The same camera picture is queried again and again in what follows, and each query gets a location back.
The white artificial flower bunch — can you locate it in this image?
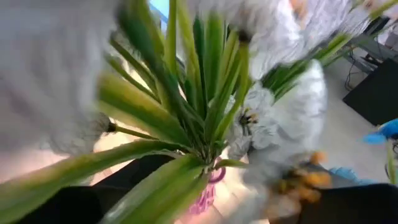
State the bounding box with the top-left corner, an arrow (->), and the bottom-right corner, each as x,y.
0,0 -> 224,224
186,0 -> 398,224

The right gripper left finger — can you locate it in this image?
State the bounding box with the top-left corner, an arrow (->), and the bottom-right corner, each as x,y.
17,154 -> 187,224

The pink glass vase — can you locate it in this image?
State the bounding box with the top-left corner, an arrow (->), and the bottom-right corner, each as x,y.
188,166 -> 227,216

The blue artificial flower bunch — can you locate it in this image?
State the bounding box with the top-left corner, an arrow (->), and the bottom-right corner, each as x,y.
362,118 -> 398,186
328,167 -> 376,187

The grey metal side table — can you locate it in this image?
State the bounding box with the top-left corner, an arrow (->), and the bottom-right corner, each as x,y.
340,14 -> 398,74

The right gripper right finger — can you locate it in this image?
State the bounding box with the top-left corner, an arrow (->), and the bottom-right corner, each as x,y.
300,183 -> 398,224

